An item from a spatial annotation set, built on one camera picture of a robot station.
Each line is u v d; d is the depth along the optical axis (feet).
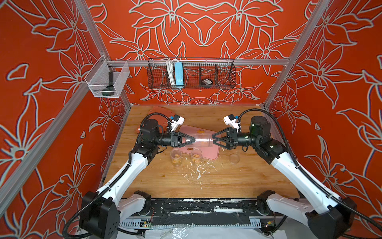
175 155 2.85
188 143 1.99
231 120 2.06
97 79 2.60
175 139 1.90
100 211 1.25
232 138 1.84
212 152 3.00
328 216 1.20
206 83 3.12
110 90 2.60
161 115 2.11
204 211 2.39
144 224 2.34
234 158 2.96
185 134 1.98
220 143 2.15
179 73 2.94
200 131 3.37
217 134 1.93
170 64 2.87
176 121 2.08
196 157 2.79
